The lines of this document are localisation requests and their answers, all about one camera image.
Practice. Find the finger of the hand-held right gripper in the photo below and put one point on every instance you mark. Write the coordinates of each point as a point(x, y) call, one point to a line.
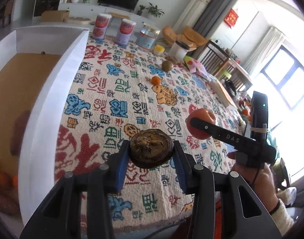
point(216, 129)

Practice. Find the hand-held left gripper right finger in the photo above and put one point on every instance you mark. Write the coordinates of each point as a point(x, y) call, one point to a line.
point(180, 169)

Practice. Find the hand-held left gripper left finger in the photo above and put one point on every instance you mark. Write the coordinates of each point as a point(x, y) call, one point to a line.
point(122, 169)

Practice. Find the red apple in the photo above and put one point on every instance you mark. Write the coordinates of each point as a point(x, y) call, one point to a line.
point(200, 114)

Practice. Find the dried shiitake mushroom front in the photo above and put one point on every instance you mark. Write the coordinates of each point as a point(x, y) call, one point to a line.
point(152, 147)

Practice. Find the white cardboard box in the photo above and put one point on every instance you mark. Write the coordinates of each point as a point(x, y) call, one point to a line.
point(42, 109)

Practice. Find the bright small orange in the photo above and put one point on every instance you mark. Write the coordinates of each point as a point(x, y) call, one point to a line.
point(15, 181)
point(155, 80)

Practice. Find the reddish brown sweet potato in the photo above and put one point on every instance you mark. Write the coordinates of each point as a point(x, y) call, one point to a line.
point(19, 132)
point(5, 201)

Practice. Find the dull brownish small orange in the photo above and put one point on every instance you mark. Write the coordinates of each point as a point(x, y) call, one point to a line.
point(3, 181)

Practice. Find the person's right hand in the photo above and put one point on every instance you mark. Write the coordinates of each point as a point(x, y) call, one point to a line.
point(259, 181)

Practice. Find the oranges beside table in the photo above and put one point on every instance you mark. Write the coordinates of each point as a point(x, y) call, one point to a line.
point(244, 108)

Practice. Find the thick paperback book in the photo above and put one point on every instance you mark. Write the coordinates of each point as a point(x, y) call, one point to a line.
point(224, 94)

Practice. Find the window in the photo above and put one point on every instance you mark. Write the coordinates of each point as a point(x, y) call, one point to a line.
point(289, 77)

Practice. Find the wooden chair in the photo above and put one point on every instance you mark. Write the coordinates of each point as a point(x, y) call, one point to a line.
point(226, 64)

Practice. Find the pink and green bag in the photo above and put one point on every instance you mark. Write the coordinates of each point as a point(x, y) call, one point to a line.
point(196, 66)

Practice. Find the white sheer curtain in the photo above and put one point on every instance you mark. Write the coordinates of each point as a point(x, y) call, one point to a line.
point(262, 49)

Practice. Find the round green-brown fruit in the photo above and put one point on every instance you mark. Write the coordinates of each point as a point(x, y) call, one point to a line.
point(167, 65)

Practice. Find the pile of brown nuts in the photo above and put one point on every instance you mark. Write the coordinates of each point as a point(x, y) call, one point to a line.
point(173, 58)

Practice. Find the clear jar black lid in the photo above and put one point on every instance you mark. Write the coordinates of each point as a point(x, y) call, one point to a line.
point(179, 50)

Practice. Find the orange cushions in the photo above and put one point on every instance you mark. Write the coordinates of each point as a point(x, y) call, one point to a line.
point(191, 36)

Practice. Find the small yellow lid jar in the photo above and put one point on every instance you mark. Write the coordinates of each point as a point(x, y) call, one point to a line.
point(158, 50)

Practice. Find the clear jar blue label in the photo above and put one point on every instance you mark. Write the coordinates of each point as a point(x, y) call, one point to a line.
point(148, 37)

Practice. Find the grey curtain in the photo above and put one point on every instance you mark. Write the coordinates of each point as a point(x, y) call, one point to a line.
point(216, 10)

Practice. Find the white standing air conditioner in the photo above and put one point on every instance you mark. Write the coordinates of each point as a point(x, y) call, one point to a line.
point(193, 10)

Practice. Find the purple label tin can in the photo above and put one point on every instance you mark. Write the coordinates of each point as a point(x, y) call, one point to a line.
point(125, 32)

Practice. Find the large leafy potted plant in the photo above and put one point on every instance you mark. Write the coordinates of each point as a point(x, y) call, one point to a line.
point(155, 10)

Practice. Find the small dark potted plant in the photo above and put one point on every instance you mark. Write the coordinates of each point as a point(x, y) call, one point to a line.
point(141, 10)

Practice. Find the orange label tin can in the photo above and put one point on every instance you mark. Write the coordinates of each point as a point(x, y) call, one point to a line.
point(101, 27)

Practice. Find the brown cardboard box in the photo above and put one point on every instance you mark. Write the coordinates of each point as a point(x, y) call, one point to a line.
point(54, 16)

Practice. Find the red wall decoration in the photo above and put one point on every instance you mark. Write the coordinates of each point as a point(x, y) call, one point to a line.
point(231, 17)

